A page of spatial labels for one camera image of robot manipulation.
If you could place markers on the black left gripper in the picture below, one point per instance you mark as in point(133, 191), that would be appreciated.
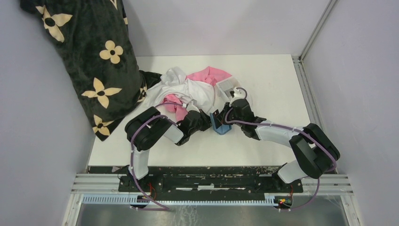
point(207, 122)

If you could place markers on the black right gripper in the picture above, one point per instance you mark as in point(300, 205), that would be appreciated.
point(220, 116)

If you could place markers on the blue leather card holder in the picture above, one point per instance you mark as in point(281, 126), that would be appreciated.
point(220, 130)

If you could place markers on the stack of credit cards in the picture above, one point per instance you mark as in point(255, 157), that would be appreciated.
point(226, 86)

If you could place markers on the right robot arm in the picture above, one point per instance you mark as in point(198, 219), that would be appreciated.
point(314, 152)

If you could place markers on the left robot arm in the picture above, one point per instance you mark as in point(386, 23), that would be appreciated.
point(146, 129)

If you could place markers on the pink cloth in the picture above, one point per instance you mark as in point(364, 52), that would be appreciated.
point(208, 75)

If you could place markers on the clear plastic tray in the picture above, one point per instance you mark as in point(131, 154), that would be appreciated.
point(226, 98)

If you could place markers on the white cloth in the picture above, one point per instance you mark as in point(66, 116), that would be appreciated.
point(174, 82)

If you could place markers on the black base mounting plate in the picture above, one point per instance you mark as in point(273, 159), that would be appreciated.
point(215, 183)

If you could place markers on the black floral blanket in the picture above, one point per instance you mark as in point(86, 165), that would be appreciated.
point(92, 39)

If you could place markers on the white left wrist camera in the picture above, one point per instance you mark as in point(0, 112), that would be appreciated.
point(191, 106)

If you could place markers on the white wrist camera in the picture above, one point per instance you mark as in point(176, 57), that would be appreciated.
point(191, 106)
point(236, 93)

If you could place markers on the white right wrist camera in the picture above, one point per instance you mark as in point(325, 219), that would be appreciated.
point(236, 93)

